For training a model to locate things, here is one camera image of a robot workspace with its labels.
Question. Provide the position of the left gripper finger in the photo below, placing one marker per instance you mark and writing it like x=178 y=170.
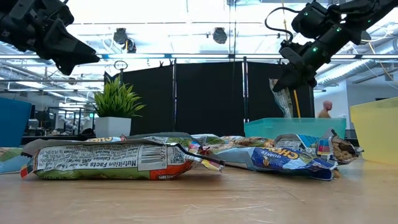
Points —
x=67 y=68
x=65 y=46

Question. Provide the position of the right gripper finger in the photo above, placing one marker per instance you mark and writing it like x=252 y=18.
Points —
x=309 y=83
x=287 y=81

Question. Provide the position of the multicolour blue-ended granola bar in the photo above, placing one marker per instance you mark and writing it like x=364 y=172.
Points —
x=280 y=161

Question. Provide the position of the granola bar with orange end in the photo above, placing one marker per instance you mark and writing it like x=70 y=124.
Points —
x=93 y=161

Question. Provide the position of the white and blue granola bar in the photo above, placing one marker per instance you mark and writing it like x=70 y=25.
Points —
x=208 y=139

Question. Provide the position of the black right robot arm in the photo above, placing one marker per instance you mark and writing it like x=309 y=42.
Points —
x=329 y=34

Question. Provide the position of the person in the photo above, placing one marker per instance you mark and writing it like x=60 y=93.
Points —
x=326 y=107

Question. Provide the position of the teal plastic bin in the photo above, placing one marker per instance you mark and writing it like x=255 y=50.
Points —
x=311 y=126

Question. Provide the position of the black double ceiling spotlight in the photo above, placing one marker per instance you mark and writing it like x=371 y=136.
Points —
x=120 y=35

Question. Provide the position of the green plant in white pot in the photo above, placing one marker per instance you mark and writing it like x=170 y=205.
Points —
x=112 y=126

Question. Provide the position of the dark blue plastic bin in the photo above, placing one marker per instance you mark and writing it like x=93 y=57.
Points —
x=14 y=124

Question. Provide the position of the black fabric partition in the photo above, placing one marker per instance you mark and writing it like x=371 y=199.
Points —
x=211 y=99

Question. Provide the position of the yellow plastic bin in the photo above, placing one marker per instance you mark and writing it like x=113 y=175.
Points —
x=376 y=133

